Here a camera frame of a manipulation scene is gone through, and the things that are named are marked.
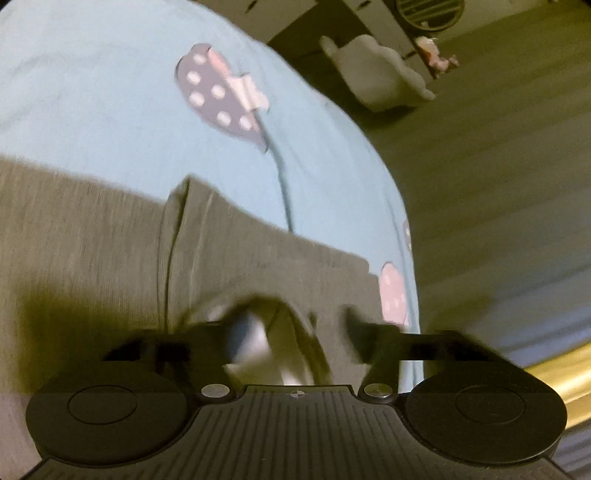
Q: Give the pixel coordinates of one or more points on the grey sweatpants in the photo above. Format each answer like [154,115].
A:
[83,266]

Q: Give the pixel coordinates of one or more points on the round vanity mirror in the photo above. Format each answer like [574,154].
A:
[431,15]

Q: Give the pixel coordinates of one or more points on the pink plush on desk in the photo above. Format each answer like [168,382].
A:
[430,52]

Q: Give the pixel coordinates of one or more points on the light blue bed sheet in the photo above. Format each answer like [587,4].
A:
[141,95]

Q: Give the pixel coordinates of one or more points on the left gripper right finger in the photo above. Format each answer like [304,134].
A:
[384,347]

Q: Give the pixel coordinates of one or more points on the grey scalloped chair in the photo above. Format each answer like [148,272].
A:
[377,76]

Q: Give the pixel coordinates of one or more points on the grey vanity desk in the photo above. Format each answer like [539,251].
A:
[384,27]

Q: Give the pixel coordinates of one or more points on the yellow curtain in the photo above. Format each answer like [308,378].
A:
[569,375]

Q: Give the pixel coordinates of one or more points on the grey pleated curtain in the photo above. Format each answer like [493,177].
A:
[495,174]

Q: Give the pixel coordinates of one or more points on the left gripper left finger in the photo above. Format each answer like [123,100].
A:
[194,359]

